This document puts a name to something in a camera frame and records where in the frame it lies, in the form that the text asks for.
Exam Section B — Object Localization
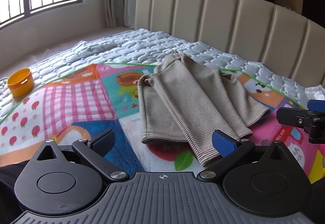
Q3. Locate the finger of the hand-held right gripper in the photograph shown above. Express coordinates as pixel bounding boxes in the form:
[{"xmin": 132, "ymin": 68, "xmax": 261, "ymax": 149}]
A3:
[
  {"xmin": 276, "ymin": 107, "xmax": 325, "ymax": 144},
  {"xmin": 307, "ymin": 99, "xmax": 325, "ymax": 113}
]

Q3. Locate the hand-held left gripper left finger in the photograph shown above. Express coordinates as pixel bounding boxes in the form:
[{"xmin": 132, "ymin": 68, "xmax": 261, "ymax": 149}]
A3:
[{"xmin": 30, "ymin": 129, "xmax": 130, "ymax": 184}]

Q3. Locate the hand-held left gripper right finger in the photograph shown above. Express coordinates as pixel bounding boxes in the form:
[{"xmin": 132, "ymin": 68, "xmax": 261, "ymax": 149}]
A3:
[{"xmin": 197, "ymin": 130, "xmax": 297, "ymax": 184}]

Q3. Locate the beige striped knit garment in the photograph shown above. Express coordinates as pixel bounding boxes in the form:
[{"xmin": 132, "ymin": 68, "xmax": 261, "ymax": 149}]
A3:
[{"xmin": 137, "ymin": 53, "xmax": 271, "ymax": 167}]

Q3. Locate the colourful cartoon play mat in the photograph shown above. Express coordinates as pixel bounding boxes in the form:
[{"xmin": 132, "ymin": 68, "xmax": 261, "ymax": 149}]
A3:
[{"xmin": 0, "ymin": 63, "xmax": 325, "ymax": 184}]

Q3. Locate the pale quilted mattress pad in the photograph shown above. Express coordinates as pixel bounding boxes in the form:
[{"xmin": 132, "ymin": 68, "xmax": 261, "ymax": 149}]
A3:
[{"xmin": 0, "ymin": 28, "xmax": 325, "ymax": 106}]

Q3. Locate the orange plastic container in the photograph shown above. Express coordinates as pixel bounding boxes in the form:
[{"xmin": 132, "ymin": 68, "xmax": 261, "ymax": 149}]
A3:
[{"xmin": 7, "ymin": 68, "xmax": 35, "ymax": 98}]

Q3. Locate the dark cloth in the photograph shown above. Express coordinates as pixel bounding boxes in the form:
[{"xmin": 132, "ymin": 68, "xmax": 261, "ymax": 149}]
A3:
[{"xmin": 0, "ymin": 163, "xmax": 31, "ymax": 224}]

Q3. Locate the beige padded headboard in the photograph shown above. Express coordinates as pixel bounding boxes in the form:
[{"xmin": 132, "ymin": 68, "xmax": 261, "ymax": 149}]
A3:
[{"xmin": 134, "ymin": 0, "xmax": 325, "ymax": 88}]

